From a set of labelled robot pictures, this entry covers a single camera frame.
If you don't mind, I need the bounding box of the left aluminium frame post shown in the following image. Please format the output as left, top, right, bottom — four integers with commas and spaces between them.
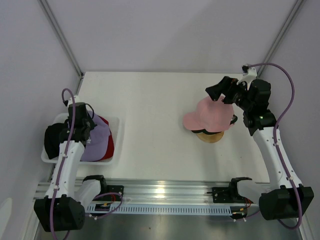
37, 0, 83, 78

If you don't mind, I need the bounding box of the aluminium frame post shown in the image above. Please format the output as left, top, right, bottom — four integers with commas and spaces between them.
262, 0, 307, 63
37, 0, 83, 78

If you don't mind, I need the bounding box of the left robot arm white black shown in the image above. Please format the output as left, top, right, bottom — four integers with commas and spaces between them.
33, 102, 108, 232

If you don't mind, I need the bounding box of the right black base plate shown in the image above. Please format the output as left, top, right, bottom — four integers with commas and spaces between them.
206, 187, 235, 204

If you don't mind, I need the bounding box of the black baseball cap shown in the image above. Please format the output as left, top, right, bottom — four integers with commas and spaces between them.
44, 122, 68, 160

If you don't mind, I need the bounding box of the dark green baseball cap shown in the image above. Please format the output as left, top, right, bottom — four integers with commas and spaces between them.
191, 114, 238, 135

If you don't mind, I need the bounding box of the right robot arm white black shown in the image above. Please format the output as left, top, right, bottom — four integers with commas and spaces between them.
205, 76, 314, 221

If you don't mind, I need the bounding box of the right aluminium frame post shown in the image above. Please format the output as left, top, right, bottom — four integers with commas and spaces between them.
262, 0, 307, 63

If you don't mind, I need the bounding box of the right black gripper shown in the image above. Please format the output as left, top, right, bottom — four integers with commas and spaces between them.
205, 76, 253, 112

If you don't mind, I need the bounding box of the white plastic basket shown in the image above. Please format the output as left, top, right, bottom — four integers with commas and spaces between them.
41, 113, 124, 166

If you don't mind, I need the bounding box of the white slotted cable duct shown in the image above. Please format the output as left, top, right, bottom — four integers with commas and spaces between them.
84, 205, 232, 216

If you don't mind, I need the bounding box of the pink baseball cap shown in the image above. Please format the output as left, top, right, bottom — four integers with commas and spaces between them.
182, 96, 235, 131

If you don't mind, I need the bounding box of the lavender baseball cap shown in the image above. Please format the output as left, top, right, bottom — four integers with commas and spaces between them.
81, 114, 110, 162

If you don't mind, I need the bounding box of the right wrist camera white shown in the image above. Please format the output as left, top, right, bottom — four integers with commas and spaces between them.
237, 64, 258, 85

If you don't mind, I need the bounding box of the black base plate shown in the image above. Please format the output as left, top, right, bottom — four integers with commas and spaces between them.
206, 187, 235, 204
105, 185, 124, 202

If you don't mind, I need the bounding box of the aluminium mounting rail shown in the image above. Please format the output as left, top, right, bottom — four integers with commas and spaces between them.
32, 177, 306, 208

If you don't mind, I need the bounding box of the wooden hat stand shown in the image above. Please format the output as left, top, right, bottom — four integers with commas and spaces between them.
196, 131, 224, 144

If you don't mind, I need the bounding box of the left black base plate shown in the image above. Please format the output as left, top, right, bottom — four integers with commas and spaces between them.
105, 185, 124, 202

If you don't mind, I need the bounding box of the red baseball cap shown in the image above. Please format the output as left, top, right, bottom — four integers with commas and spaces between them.
100, 130, 115, 161

